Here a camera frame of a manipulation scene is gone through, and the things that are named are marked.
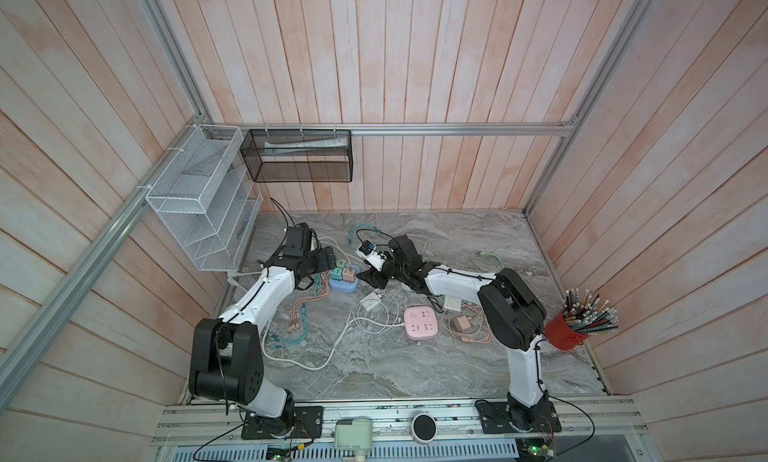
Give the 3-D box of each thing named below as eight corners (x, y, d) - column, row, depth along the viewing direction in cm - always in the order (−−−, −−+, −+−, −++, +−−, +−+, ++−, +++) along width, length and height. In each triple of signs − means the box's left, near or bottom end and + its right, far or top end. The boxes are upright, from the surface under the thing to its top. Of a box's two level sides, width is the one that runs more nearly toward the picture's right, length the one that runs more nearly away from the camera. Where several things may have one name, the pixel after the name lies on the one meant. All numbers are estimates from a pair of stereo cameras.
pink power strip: (405, 339, 89) (406, 336, 87) (403, 309, 95) (404, 306, 93) (438, 339, 89) (439, 336, 87) (434, 309, 95) (435, 306, 93)
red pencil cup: (548, 352, 87) (582, 327, 72) (535, 318, 94) (564, 288, 79) (586, 352, 87) (628, 327, 72) (571, 318, 94) (606, 288, 79)
